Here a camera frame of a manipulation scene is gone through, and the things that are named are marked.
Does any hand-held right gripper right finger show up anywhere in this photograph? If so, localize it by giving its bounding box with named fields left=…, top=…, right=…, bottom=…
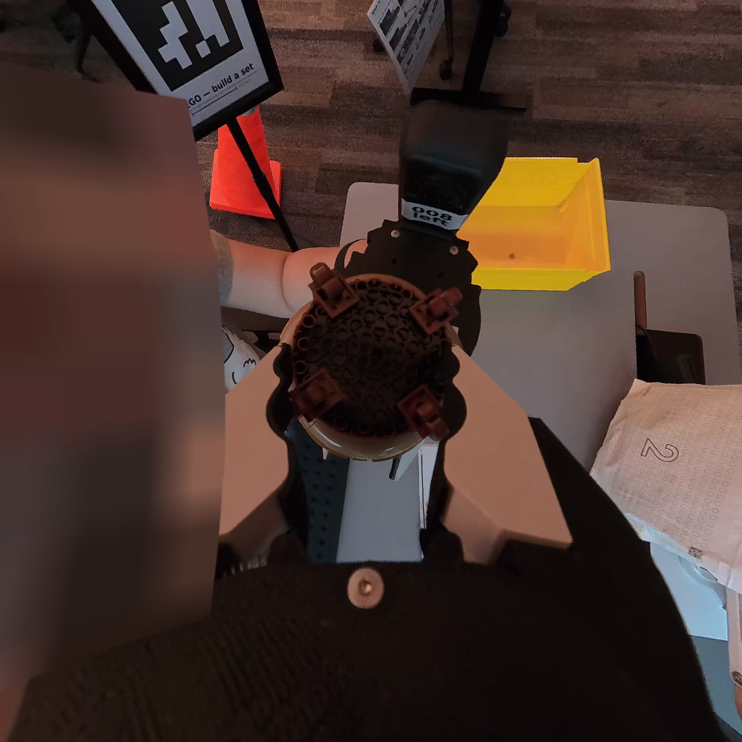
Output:
left=423, top=343, right=575, bottom=566

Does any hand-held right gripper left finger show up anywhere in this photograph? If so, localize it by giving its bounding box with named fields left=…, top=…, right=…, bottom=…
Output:
left=217, top=343, right=309, bottom=574

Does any round brown toy brick model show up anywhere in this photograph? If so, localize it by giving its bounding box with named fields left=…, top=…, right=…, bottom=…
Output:
left=278, top=262, right=465, bottom=461

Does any black wristband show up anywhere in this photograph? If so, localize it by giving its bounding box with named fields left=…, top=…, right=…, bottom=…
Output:
left=335, top=240, right=372, bottom=274

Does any black studded baseplate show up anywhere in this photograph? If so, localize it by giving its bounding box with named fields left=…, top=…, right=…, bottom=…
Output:
left=287, top=417, right=356, bottom=564

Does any yellow plastic bin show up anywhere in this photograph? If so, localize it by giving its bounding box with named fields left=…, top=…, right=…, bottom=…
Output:
left=458, top=157, right=611, bottom=292

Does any white paper bag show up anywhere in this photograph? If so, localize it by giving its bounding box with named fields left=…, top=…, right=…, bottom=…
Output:
left=590, top=380, right=742, bottom=593

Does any orange traffic cone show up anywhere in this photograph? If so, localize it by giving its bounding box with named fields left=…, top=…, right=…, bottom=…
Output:
left=209, top=107, right=283, bottom=220

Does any black framed sign stand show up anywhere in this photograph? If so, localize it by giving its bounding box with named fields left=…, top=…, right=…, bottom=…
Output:
left=90, top=0, right=300, bottom=254

